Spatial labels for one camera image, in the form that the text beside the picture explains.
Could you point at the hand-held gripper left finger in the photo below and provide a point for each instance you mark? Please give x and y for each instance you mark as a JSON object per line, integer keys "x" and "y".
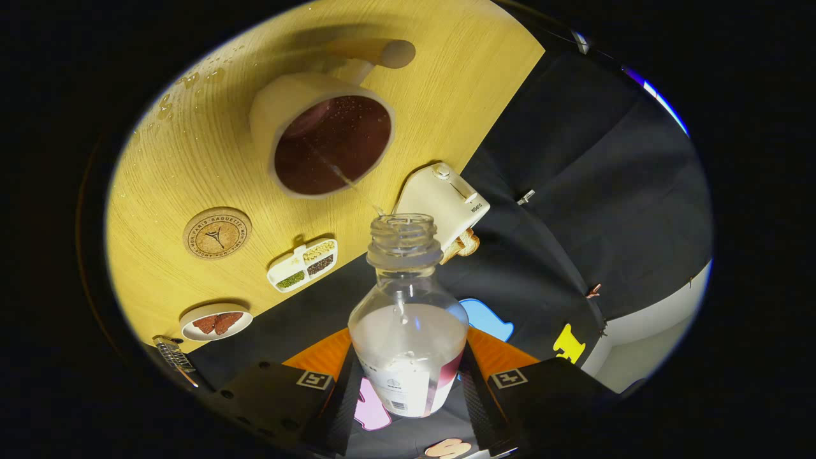
{"x": 341, "y": 408}

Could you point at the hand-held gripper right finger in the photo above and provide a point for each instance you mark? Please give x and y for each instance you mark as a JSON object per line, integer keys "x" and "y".
{"x": 478, "y": 408}

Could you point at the clear plastic juice bottle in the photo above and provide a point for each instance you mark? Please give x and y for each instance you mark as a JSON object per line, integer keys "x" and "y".
{"x": 408, "y": 338}

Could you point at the round cork coaster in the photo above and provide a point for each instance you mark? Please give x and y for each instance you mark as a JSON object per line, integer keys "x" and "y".
{"x": 217, "y": 233}

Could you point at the red meat slice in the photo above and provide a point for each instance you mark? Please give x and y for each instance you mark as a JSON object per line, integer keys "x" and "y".
{"x": 205, "y": 324}
{"x": 228, "y": 322}

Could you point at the white round plate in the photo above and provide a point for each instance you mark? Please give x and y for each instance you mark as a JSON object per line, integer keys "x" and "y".
{"x": 213, "y": 336}

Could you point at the white divided grain dish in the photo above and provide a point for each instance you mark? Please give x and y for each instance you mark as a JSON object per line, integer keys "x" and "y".
{"x": 296, "y": 264}

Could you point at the toast slice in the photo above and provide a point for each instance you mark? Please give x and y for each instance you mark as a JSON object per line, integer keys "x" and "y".
{"x": 469, "y": 243}
{"x": 451, "y": 252}

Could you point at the copper clip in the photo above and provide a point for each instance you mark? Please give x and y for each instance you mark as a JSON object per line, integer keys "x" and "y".
{"x": 593, "y": 291}

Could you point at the cream toaster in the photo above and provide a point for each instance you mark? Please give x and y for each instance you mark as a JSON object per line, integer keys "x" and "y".
{"x": 440, "y": 204}

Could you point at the silver clip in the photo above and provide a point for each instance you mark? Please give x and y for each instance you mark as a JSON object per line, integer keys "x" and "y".
{"x": 526, "y": 197}

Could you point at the black backdrop cloth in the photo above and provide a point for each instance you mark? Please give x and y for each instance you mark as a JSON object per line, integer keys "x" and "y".
{"x": 605, "y": 191}

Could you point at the wooden table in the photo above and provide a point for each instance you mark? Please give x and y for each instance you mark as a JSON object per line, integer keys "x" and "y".
{"x": 191, "y": 159}

